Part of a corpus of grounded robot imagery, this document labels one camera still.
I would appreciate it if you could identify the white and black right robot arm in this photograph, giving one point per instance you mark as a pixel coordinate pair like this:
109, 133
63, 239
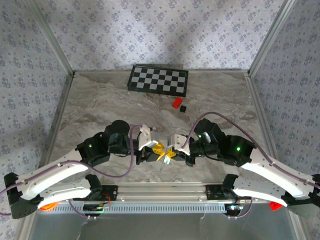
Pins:
270, 180

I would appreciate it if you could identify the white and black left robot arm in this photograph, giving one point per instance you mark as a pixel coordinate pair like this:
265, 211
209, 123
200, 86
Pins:
57, 177

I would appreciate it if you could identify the small black cube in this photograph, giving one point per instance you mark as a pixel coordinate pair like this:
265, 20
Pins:
183, 108

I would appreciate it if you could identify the small red block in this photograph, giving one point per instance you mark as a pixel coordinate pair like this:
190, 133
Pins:
177, 102

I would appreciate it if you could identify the controller circuit board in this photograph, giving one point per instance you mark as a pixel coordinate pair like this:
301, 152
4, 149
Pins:
235, 208
96, 208

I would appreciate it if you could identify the black and white chessboard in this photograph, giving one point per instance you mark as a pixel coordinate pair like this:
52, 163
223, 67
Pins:
157, 80

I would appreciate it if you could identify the grey metal sheet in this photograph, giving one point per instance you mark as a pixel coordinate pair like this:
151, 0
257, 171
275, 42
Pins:
162, 227

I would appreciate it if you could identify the red toy brick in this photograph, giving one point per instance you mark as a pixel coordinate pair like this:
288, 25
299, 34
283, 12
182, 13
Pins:
274, 206

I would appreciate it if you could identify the orange curved plastic piece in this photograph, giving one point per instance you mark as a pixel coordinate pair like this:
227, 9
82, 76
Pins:
47, 206

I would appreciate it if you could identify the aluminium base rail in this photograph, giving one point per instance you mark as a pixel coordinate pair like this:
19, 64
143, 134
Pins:
162, 191

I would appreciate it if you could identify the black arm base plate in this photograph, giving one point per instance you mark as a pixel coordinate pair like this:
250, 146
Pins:
110, 191
212, 192

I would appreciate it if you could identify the aluminium table side rail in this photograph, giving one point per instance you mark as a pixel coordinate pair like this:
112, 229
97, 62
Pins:
262, 120
58, 120

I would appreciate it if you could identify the aluminium frame post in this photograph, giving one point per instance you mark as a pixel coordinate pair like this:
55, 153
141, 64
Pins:
52, 37
271, 37

